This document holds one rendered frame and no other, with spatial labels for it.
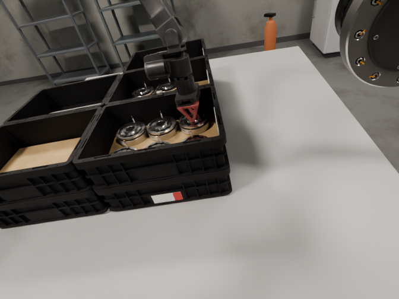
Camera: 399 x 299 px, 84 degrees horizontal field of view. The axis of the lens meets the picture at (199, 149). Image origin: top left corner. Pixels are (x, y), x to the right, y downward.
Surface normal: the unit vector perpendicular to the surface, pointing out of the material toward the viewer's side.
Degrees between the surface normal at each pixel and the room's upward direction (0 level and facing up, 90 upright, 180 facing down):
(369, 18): 90
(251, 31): 90
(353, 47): 90
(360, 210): 0
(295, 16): 90
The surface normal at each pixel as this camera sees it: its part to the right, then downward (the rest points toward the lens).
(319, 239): -0.18, -0.74
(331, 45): -0.09, 0.66
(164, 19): -0.08, 0.43
